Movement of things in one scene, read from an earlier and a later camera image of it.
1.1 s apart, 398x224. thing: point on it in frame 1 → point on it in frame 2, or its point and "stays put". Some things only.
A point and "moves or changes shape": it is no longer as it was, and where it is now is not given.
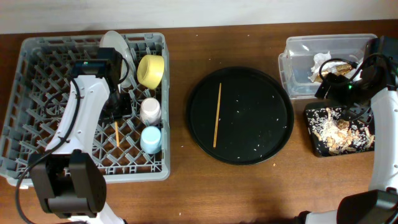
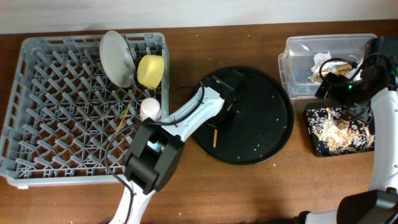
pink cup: x=150 y=111 stays put
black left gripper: x=127 y=111 → x=227 y=125
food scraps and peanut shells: x=332 y=132 stays put
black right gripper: x=329 y=86 stays put
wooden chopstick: x=117 y=135 moves or changes shape
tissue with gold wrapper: x=322 y=65 stays put
